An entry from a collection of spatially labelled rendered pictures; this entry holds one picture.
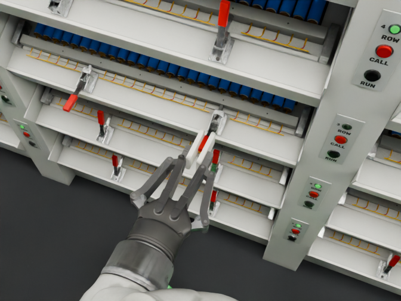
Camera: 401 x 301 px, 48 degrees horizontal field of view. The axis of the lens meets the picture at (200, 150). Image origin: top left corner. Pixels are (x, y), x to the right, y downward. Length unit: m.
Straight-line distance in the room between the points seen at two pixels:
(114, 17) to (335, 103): 0.36
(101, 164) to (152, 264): 0.67
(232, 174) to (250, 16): 0.42
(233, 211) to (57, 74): 0.54
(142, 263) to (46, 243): 0.78
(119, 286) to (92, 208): 0.80
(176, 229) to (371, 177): 0.36
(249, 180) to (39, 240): 0.66
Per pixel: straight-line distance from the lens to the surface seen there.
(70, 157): 1.29
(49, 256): 1.35
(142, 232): 0.64
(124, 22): 0.74
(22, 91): 1.08
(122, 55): 0.89
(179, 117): 0.85
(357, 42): 0.58
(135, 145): 1.05
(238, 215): 1.16
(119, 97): 0.89
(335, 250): 1.17
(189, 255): 1.29
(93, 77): 0.92
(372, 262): 1.19
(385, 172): 0.84
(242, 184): 0.99
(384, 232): 1.01
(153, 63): 0.87
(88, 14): 0.76
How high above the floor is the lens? 1.23
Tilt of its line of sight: 59 degrees down
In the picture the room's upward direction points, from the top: straight up
